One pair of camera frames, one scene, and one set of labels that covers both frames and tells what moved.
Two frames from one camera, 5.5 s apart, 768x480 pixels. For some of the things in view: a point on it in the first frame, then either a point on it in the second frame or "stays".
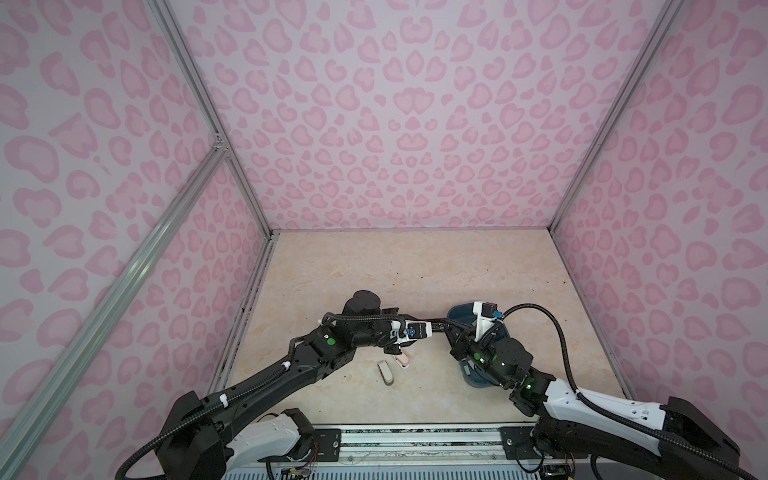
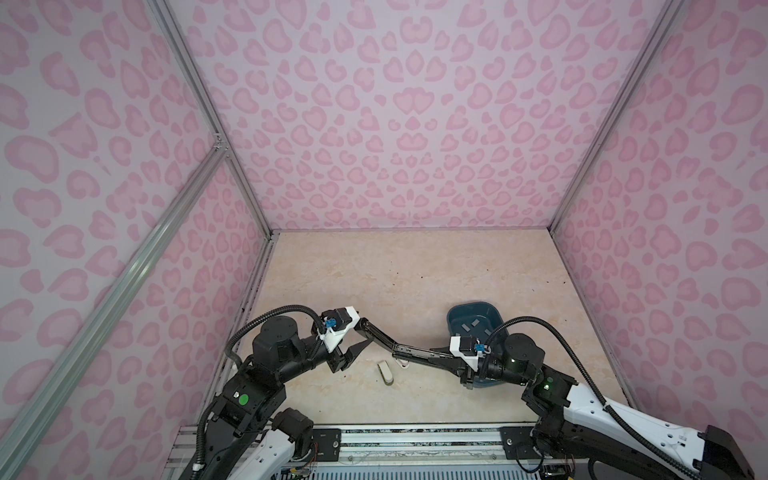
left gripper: x=391 y=312 to x=337 y=357
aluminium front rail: x=459 y=445 stays
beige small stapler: x=385 y=372 stays
